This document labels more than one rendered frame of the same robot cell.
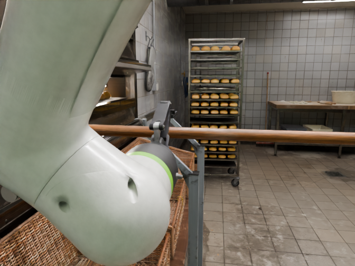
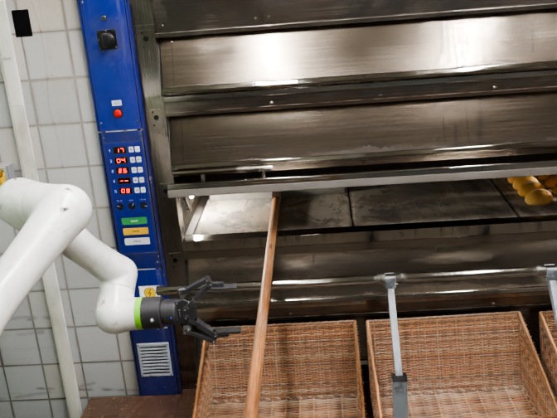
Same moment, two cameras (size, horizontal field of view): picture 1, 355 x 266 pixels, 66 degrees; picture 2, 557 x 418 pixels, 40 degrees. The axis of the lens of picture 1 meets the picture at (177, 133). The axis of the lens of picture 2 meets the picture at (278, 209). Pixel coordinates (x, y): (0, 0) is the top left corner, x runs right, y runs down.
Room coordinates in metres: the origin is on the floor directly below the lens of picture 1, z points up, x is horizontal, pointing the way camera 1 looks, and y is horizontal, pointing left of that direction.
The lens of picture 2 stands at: (0.62, -1.92, 2.13)
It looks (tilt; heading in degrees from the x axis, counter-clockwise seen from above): 19 degrees down; 86
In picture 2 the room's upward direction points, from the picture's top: 5 degrees counter-clockwise
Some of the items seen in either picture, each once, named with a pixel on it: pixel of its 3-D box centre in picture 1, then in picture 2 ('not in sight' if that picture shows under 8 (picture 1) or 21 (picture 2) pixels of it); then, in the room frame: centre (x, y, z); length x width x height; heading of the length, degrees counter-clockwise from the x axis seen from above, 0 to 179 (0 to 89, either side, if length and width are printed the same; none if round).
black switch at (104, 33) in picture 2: not in sight; (104, 32); (0.30, 0.58, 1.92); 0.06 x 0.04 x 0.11; 172
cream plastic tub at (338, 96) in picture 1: (344, 97); not in sight; (4.92, -2.98, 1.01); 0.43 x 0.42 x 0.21; 82
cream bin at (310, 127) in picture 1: (316, 133); not in sight; (4.90, -2.54, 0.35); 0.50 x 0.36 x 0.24; 173
